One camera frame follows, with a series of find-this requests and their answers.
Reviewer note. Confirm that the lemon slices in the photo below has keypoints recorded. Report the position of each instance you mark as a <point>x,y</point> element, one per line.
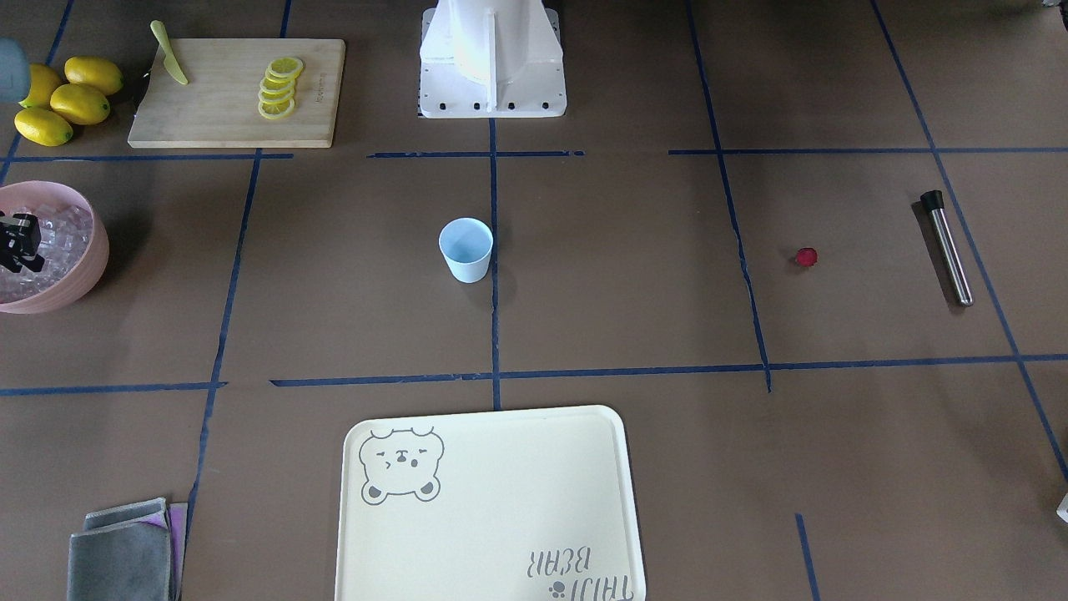
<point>276,95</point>

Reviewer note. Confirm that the steel muddler black tip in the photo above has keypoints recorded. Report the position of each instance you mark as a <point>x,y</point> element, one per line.
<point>933,204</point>

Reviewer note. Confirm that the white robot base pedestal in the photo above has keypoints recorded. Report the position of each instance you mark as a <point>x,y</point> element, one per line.
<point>491,60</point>

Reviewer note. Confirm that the wooden cutting board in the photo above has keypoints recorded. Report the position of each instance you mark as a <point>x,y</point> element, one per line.
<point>217,108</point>

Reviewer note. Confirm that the grey folded cloth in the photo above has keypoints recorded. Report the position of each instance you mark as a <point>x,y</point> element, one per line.
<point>130,552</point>

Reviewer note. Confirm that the light blue plastic cup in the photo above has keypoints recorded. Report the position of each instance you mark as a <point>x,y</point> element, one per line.
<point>466,245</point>

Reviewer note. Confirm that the pink bowl of ice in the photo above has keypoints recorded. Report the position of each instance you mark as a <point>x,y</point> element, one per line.
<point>74,247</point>

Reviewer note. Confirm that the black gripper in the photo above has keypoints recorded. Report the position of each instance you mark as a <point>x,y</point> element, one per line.
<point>18,242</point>

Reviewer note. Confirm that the yellow-green plastic knife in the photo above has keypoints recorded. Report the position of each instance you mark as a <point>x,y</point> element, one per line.
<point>170,62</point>

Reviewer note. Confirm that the red strawberry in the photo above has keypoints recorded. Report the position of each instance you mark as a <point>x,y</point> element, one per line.
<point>806,257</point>

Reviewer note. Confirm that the cream bear print tray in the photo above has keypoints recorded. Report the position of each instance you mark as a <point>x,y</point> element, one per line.
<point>533,504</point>

